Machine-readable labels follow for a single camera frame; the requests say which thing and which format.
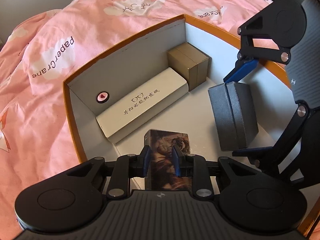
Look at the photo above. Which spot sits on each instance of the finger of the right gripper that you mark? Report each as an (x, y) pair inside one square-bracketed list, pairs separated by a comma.
[(249, 56), (267, 159)]

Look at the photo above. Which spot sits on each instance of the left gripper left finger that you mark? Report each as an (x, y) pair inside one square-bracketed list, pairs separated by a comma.
[(127, 167)]

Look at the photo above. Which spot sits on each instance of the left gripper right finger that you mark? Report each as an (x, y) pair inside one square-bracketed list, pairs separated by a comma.
[(194, 167)]

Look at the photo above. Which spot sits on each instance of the photo card box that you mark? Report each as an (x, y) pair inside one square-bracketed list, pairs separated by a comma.
[(161, 173)]

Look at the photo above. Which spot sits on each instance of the cream glasses case box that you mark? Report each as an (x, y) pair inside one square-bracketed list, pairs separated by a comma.
[(142, 104)]

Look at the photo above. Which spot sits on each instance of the dark grey box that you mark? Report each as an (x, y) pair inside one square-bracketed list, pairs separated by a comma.
[(234, 114)]

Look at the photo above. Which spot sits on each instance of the olive brown small box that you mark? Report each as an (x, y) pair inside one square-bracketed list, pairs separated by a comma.
[(190, 63)]

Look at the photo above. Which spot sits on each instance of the orange cardboard storage box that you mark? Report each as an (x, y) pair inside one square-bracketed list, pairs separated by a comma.
[(121, 69)]

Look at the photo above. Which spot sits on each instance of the pink printed duvet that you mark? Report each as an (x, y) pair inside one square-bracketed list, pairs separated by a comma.
[(44, 50)]

